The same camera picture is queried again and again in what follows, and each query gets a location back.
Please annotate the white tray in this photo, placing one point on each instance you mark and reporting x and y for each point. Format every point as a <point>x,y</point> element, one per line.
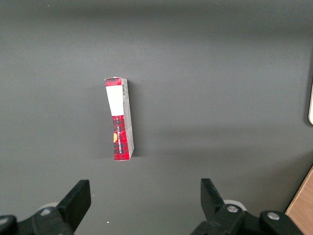
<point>311,105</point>

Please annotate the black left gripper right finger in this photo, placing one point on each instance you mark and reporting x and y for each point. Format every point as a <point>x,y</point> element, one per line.
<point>215,205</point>

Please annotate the wooden board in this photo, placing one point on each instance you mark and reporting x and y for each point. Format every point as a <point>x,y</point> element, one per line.
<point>302,208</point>

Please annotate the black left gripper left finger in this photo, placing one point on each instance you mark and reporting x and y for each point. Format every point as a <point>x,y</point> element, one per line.
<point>73,203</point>

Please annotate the red plaid cardboard box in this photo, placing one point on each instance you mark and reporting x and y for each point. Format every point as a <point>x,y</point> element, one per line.
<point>119,122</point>

